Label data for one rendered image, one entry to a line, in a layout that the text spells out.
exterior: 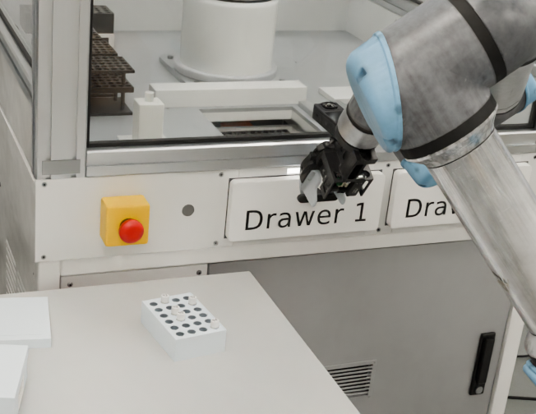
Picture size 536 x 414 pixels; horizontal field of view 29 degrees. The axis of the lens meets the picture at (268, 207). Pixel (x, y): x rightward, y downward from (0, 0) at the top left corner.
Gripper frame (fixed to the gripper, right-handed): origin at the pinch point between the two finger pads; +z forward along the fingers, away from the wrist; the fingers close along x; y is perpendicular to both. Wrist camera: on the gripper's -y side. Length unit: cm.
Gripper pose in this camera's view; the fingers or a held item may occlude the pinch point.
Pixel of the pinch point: (313, 188)
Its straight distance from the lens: 177.7
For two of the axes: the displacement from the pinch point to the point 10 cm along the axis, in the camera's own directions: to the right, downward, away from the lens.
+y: 2.5, 8.5, -4.6
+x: 9.2, -0.7, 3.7
